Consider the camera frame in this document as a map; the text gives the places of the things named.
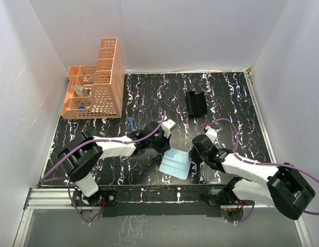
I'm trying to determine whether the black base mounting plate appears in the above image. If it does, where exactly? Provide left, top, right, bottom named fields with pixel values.
left=71, top=184, right=252, bottom=218

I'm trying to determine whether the grey white small box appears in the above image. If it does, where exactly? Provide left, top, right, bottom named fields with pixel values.
left=74, top=85, right=88, bottom=97

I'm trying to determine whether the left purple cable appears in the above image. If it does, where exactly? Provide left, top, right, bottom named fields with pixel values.
left=40, top=110, right=167, bottom=185

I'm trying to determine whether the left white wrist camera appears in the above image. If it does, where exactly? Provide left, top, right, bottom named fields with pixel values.
left=161, top=119, right=176, bottom=138

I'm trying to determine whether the orange plastic desk organizer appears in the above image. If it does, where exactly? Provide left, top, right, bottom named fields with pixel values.
left=61, top=37, right=125, bottom=120

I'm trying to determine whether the aluminium frame rail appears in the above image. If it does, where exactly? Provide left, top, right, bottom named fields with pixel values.
left=243, top=68, right=275, bottom=155

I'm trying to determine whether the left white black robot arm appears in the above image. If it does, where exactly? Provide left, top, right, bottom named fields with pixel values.
left=57, top=119, right=175, bottom=206

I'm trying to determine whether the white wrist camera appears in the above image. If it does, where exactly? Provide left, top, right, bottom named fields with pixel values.
left=161, top=119, right=176, bottom=138
left=205, top=126, right=218, bottom=144

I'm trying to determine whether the black sunglasses case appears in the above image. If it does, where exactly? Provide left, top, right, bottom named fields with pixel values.
left=186, top=91, right=207, bottom=118

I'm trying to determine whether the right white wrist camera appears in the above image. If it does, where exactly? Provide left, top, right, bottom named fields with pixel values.
left=205, top=126, right=218, bottom=144

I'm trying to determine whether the light blue cleaning cloth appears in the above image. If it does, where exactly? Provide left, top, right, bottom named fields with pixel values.
left=159, top=148, right=191, bottom=180

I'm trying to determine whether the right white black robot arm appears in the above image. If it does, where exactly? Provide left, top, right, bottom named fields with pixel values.
left=189, top=134, right=315, bottom=220

